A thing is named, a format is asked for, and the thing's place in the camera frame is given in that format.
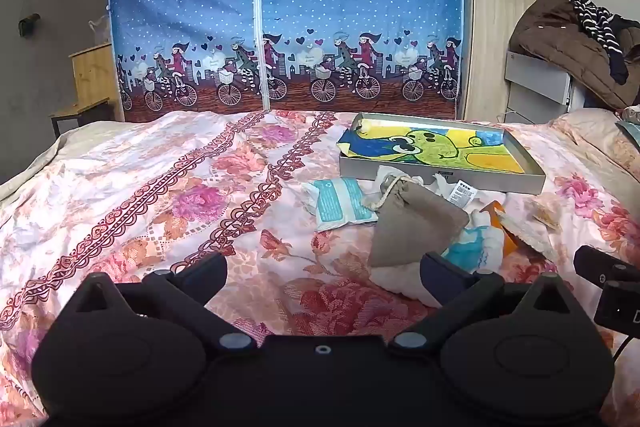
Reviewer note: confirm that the small hanging plant pot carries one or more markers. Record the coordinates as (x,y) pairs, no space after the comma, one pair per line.
(29,23)

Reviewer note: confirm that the teal striped cloth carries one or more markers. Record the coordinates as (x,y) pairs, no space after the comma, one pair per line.
(340,204)

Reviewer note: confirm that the white plastic bag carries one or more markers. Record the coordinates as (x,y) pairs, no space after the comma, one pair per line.
(100,31)

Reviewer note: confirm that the navy white striped shirt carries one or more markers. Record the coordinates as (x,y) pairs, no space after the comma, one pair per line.
(597,22)

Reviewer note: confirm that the brown padded jacket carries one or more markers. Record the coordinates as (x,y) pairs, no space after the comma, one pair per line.
(555,42)

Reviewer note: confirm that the beige floral quilt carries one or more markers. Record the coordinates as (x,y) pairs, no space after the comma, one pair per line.
(595,142)

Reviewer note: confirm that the blue and white cloth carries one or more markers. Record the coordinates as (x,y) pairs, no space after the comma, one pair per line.
(470,247)

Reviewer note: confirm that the white cloth with label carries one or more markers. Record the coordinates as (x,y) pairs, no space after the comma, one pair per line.
(457,192)

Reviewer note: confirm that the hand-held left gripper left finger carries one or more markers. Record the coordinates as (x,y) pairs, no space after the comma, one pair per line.
(200,279)

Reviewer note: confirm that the pink floral bed cover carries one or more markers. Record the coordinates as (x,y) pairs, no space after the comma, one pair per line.
(150,207)

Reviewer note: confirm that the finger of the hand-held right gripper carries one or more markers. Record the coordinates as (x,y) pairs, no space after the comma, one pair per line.
(595,264)

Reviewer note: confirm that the teal pillow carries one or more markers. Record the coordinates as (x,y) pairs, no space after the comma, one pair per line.
(631,129)

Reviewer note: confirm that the wooden wardrobe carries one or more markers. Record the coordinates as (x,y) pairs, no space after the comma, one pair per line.
(495,32)

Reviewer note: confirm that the wooden chair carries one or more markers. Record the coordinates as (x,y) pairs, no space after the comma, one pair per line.
(92,72)

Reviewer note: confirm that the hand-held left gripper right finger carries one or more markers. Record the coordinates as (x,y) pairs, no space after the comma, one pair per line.
(442,279)

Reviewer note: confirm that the grey tray with cartoon lining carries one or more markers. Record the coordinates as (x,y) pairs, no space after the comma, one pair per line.
(380,172)

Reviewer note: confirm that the white cotton cloth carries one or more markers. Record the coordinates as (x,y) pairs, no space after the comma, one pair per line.
(382,179)
(400,284)

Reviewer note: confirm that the white storage boxes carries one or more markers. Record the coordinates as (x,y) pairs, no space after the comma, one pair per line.
(535,82)

